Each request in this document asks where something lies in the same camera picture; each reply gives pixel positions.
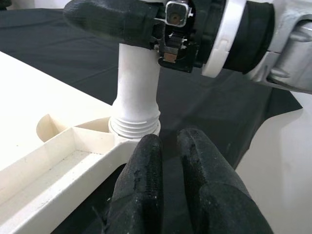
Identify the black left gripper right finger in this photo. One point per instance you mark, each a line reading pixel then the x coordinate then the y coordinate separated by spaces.
pixel 214 195

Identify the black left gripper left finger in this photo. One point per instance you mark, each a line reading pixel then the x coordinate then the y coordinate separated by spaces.
pixel 141 190

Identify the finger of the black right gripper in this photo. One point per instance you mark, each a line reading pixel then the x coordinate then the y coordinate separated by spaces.
pixel 109 19

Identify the black tablecloth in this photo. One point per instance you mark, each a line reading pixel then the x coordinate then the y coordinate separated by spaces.
pixel 207 102

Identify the white plastic table leg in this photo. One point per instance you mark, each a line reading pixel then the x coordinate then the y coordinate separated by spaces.
pixel 136 85

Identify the white plastic table top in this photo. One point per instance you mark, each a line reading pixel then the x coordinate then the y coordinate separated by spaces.
pixel 48 109

